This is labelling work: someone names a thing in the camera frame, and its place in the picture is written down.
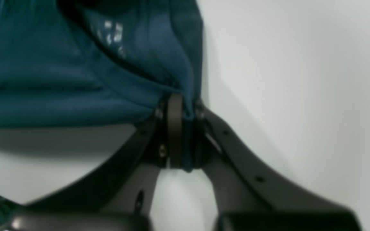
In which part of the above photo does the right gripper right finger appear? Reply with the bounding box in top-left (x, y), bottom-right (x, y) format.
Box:
top-left (194, 100), bottom-right (361, 231)

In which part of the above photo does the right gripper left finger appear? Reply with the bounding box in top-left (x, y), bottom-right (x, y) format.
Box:
top-left (6, 94), bottom-right (184, 231)

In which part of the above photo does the dark teal T-shirt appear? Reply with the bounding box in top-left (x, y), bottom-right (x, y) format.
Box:
top-left (0, 0), bottom-right (204, 172)

